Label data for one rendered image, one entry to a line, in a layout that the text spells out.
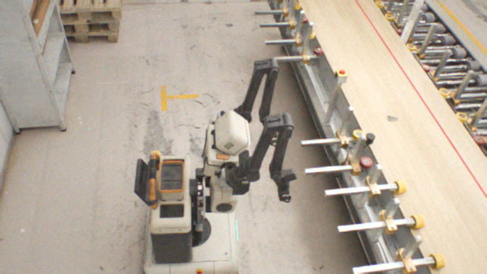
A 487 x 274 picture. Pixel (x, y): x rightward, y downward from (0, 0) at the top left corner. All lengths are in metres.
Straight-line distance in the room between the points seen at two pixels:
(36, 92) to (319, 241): 2.69
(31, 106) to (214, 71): 1.93
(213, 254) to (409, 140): 1.60
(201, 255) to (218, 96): 1.99
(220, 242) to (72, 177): 1.51
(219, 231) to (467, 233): 1.62
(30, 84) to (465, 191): 3.43
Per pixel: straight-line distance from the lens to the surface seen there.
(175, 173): 2.66
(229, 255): 3.07
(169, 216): 2.60
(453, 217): 2.90
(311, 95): 3.60
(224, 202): 2.68
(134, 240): 3.48
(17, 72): 3.93
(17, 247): 3.69
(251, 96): 2.43
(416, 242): 2.37
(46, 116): 4.22
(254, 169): 2.19
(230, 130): 2.25
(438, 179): 3.05
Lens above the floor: 3.01
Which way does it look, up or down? 46 degrees down
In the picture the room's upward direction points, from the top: 6 degrees clockwise
